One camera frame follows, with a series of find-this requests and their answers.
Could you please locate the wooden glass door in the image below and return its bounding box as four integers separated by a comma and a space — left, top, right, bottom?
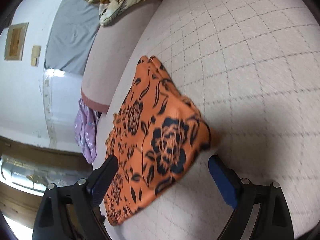
0, 136, 94, 230

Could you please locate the pink quilted bolster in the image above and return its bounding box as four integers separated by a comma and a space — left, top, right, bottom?
80, 0, 165, 114

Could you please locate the wooden wall niche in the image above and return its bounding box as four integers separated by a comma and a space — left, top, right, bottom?
4, 22, 29, 61

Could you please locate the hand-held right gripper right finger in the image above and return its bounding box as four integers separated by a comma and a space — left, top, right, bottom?
208, 155, 295, 240

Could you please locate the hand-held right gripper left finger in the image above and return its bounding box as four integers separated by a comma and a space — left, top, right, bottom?
32, 154, 119, 240

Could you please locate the small wooden wall plate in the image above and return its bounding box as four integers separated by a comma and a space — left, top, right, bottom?
30, 45, 42, 67

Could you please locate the pink quilted mattress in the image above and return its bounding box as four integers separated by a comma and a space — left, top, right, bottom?
91, 0, 320, 240

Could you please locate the grey pillow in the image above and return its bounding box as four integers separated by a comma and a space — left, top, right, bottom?
43, 0, 102, 76

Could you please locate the purple floral cloth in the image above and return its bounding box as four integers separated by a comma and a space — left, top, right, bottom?
73, 98, 100, 164

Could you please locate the orange black floral blouse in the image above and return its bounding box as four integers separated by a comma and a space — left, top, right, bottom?
103, 55, 222, 227

